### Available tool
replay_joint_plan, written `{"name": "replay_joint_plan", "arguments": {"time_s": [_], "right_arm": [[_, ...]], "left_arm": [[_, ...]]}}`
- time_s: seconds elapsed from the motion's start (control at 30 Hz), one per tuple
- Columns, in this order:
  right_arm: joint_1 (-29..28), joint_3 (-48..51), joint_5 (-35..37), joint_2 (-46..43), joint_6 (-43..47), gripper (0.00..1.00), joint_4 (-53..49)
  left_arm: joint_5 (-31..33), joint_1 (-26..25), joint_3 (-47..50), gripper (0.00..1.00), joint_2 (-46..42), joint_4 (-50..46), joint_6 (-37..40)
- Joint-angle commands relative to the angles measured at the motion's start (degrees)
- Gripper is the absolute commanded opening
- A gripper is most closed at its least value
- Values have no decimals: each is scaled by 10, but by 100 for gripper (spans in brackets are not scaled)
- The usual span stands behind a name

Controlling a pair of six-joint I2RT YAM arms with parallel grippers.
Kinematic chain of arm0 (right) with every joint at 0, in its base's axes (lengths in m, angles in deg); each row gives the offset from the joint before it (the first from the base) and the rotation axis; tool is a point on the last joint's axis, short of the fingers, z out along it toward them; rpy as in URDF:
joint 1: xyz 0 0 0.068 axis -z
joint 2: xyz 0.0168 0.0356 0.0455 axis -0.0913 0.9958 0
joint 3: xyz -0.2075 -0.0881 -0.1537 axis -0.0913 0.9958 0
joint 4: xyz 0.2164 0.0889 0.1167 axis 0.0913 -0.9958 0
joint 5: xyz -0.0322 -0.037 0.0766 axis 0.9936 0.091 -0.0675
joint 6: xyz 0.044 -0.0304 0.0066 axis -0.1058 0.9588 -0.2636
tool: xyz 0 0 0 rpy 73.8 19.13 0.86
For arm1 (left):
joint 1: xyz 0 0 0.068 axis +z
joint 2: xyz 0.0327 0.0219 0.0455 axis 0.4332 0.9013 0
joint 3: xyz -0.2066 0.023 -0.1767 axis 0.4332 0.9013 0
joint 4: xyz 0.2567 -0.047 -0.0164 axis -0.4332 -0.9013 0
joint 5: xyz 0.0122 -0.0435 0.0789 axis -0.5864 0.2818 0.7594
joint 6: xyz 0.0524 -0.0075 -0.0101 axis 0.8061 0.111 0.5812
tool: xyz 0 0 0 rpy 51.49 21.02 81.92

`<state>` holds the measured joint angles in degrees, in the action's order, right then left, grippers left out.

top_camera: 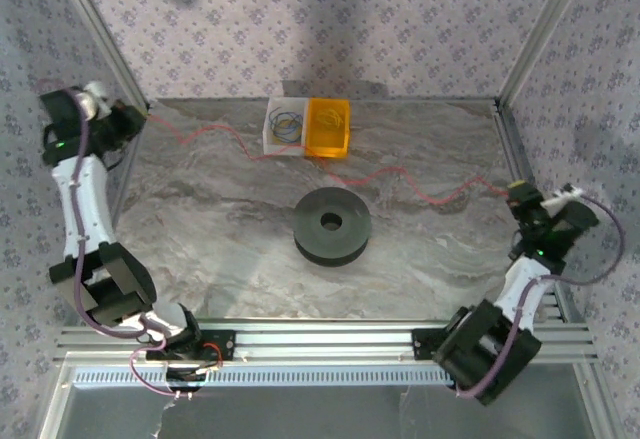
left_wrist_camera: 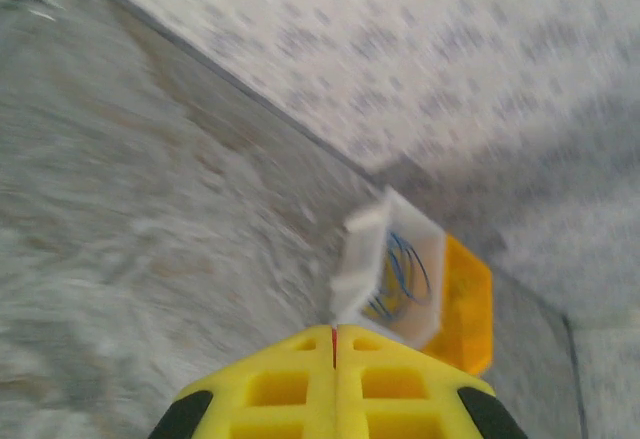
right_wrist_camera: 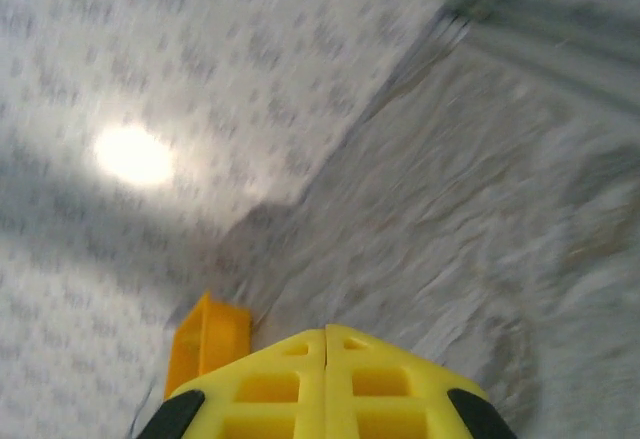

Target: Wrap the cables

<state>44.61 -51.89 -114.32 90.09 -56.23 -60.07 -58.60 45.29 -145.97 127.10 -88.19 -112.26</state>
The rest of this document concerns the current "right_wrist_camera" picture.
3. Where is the orange plastic bin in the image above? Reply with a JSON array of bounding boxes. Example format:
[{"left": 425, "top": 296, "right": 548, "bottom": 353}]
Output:
[{"left": 163, "top": 289, "right": 254, "bottom": 403}]

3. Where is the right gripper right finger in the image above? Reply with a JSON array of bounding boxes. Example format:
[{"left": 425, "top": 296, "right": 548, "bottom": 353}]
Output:
[{"left": 324, "top": 323, "right": 517, "bottom": 439}]

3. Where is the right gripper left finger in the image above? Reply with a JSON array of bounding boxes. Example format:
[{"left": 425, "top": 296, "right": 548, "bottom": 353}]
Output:
[{"left": 137, "top": 328, "right": 327, "bottom": 439}]

